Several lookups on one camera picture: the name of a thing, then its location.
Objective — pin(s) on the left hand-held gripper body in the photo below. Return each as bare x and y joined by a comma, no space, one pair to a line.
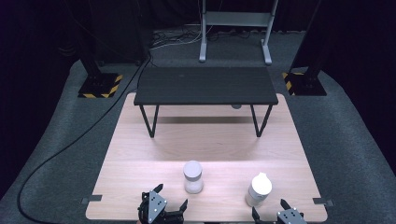
157,207

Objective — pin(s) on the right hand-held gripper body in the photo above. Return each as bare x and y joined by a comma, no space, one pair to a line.
290,216

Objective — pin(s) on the white bottle with spout cap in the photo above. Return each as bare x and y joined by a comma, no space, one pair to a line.
259,189

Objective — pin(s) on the clear jar with grey lid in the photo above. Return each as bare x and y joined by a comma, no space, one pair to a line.
193,179

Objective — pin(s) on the black low shelf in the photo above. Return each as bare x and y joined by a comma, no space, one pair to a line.
205,85

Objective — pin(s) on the dark tape strip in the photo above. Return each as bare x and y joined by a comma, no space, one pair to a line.
322,201
92,199

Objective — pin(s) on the small grey round disc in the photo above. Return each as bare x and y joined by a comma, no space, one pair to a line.
236,106

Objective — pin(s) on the black stand with striped base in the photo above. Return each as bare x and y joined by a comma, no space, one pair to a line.
306,84
99,85

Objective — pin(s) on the grey metal stand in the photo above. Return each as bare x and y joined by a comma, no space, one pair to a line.
236,19

